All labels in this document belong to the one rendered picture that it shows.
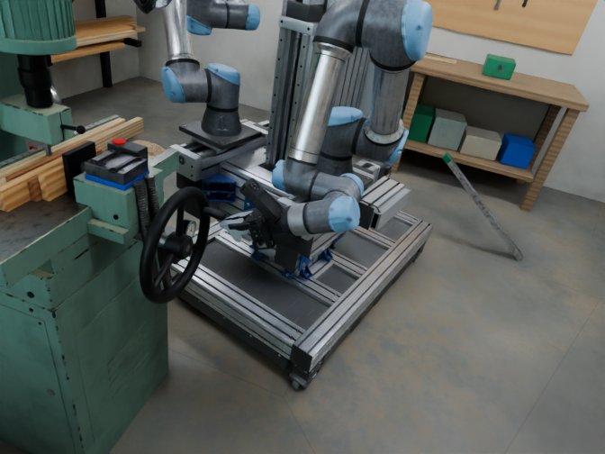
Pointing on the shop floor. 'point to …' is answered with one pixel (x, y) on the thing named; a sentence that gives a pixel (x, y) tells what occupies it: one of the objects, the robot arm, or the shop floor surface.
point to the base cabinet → (81, 362)
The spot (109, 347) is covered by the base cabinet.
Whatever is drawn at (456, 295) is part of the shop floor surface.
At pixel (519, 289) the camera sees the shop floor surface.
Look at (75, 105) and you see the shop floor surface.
